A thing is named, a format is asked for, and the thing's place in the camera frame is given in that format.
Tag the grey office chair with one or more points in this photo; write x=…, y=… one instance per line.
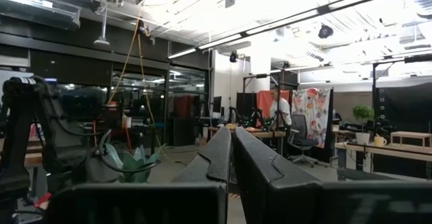
x=300, y=129

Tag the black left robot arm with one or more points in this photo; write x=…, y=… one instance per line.
x=20, y=133

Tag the small tree in white pot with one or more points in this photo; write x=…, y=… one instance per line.
x=362, y=138

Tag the wooden riser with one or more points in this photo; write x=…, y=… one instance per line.
x=410, y=134

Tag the yellow mug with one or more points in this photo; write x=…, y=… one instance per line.
x=379, y=141

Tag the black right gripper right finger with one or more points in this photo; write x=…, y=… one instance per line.
x=276, y=197

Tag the black LED light bar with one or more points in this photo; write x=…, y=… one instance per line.
x=324, y=10

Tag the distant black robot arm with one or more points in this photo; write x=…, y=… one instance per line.
x=251, y=117

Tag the orange-red hanging cloth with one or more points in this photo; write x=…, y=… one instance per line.
x=263, y=102

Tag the snake plant in white pot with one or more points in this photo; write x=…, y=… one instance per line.
x=135, y=165

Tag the grey pendant lamp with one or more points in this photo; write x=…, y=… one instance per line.
x=101, y=42

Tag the person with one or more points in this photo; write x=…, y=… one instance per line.
x=281, y=111

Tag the floral hanging cloth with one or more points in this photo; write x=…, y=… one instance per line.
x=314, y=109

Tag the black computer monitor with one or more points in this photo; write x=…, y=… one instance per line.
x=217, y=104

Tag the black ceiling spotlight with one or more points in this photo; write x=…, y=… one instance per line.
x=233, y=57
x=325, y=31

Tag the long wooden table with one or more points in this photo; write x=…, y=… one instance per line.
x=388, y=150

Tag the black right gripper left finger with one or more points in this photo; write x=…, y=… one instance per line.
x=189, y=200

